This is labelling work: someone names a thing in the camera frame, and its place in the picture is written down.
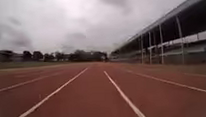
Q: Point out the red running track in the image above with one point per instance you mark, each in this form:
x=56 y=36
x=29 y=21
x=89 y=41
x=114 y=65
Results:
x=89 y=101

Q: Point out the row of dark trees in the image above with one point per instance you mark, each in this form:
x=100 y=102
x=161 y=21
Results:
x=82 y=56

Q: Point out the grandstand building with roof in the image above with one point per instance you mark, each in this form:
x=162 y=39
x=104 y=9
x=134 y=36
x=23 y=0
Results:
x=192 y=20

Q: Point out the green grass field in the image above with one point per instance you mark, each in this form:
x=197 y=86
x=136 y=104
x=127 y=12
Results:
x=24 y=64

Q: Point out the low grey building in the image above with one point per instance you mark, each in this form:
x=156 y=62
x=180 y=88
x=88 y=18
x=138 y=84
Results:
x=4 y=56

